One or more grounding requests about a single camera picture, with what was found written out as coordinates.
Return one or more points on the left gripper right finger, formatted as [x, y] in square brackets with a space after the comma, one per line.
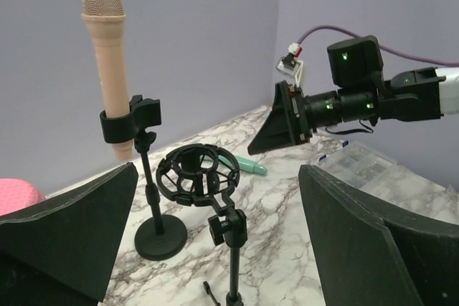
[371, 252]

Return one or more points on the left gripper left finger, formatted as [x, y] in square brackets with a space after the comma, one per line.
[62, 251]

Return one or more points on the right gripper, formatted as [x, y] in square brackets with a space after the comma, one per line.
[294, 118]

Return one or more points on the mint green microphone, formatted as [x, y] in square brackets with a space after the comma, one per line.
[246, 165]

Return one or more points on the black tripod shock-mount stand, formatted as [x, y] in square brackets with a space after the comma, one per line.
[204, 175]

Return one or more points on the black round-base clip stand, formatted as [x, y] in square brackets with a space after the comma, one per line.
[163, 235]

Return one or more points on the beige microphone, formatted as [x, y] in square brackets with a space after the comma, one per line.
[104, 20]

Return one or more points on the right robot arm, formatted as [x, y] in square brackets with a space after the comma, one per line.
[363, 94]

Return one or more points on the pink microphone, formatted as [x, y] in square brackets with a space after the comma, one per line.
[17, 194]

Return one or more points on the clear plastic screw box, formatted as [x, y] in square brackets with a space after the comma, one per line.
[356, 164]

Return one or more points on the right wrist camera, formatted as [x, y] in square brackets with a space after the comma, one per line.
[291, 65]

